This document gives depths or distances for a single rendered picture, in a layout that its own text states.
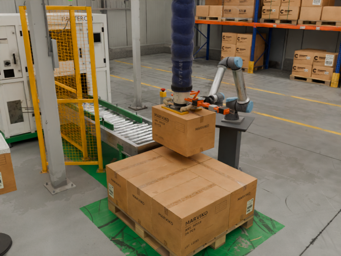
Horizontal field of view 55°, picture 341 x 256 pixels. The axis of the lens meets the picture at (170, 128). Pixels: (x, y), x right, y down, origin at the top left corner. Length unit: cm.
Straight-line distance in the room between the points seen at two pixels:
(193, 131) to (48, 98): 166
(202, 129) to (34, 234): 197
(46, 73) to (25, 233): 166
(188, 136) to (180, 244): 105
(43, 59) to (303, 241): 321
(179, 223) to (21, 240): 162
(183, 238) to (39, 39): 244
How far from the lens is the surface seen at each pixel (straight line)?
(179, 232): 278
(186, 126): 321
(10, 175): 308
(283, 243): 348
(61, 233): 356
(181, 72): 334
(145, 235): 332
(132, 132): 438
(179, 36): 329
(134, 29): 688
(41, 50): 378
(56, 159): 413
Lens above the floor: 212
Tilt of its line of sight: 21 degrees down
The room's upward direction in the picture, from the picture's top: straight up
